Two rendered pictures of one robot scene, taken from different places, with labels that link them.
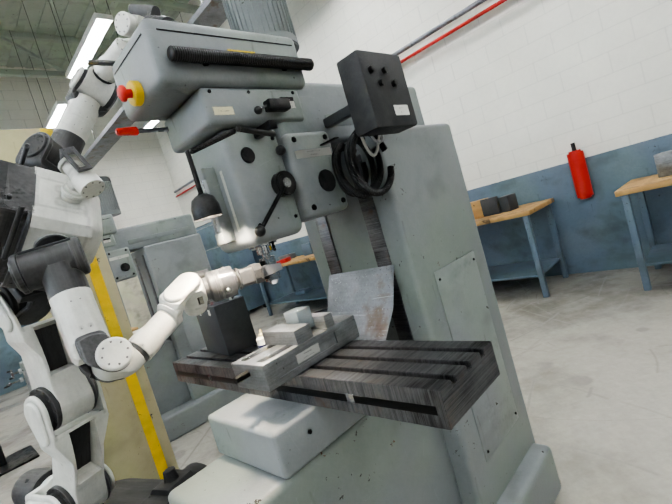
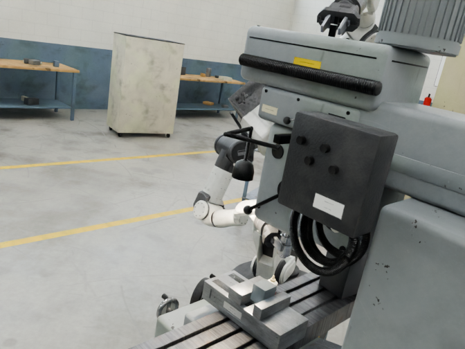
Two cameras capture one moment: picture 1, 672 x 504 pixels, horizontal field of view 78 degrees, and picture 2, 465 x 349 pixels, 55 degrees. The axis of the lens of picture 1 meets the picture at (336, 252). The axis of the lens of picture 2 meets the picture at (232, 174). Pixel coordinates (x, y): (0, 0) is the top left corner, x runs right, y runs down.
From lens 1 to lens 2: 1.57 m
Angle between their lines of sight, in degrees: 86
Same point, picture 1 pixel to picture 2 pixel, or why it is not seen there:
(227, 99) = (277, 101)
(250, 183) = (268, 173)
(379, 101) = (295, 179)
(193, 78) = (257, 78)
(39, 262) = (221, 145)
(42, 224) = (244, 124)
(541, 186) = not seen: outside the picture
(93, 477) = (266, 266)
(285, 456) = not seen: hidden behind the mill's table
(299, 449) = not seen: hidden behind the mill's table
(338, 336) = (257, 329)
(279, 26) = (394, 26)
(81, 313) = (210, 181)
